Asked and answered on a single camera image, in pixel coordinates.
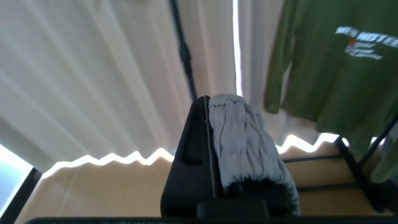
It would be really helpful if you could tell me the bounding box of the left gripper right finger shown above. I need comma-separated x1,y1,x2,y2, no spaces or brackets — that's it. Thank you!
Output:
228,179,292,218

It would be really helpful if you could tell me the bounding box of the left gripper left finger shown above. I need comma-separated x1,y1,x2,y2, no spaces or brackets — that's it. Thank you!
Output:
160,95,220,218

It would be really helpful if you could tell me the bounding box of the pale grey garment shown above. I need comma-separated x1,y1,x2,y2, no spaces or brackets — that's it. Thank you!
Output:
208,93,302,216

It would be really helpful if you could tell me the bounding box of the green printed shirt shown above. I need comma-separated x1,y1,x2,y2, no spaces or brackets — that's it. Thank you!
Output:
263,0,398,184

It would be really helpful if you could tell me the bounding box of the black clothes rack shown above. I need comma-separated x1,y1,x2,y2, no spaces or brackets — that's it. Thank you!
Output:
169,0,398,214

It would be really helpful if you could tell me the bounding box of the beige curtain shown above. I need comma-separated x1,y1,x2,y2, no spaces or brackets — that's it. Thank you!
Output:
0,0,321,172

